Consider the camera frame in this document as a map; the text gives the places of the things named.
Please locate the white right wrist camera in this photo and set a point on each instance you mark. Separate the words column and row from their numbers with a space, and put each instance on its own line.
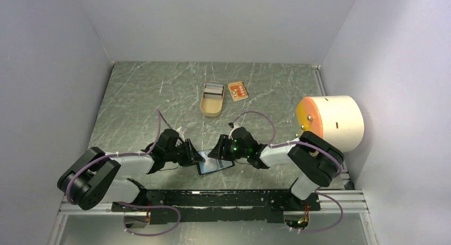
column 233, row 127

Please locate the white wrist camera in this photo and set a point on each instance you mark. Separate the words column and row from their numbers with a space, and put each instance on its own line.
column 233, row 127
column 181, row 132

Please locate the orange patterned card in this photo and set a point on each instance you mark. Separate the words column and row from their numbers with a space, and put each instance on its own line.
column 237, row 91

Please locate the grey credit card stack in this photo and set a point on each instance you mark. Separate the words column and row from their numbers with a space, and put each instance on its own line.
column 213, row 91

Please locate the black card holder wallet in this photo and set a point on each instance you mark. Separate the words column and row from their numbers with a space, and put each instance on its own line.
column 212, row 165

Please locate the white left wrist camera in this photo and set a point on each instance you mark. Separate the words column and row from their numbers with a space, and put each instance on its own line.
column 181, row 132

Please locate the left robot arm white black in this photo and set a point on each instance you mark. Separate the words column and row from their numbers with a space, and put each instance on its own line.
column 101, row 177

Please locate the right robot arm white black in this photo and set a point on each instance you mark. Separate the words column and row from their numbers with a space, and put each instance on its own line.
column 319, row 162

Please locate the beige oval tray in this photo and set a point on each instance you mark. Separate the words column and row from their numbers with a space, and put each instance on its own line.
column 211, row 107

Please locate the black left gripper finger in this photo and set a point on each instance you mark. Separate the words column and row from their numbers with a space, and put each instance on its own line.
column 191, row 152
column 190, row 162

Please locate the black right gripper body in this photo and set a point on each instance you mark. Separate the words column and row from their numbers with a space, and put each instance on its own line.
column 233, row 151

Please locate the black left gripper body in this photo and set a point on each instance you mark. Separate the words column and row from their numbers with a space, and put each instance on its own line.
column 181, row 153

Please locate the cream cylinder orange face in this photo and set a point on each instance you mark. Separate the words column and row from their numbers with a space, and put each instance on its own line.
column 336, row 119

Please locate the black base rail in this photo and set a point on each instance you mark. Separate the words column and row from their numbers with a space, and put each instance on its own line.
column 221, row 205

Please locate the aluminium frame extrusion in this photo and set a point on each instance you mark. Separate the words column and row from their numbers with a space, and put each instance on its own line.
column 351, row 201

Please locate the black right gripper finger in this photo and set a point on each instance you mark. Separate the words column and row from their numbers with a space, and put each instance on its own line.
column 224, row 142
column 217, row 152

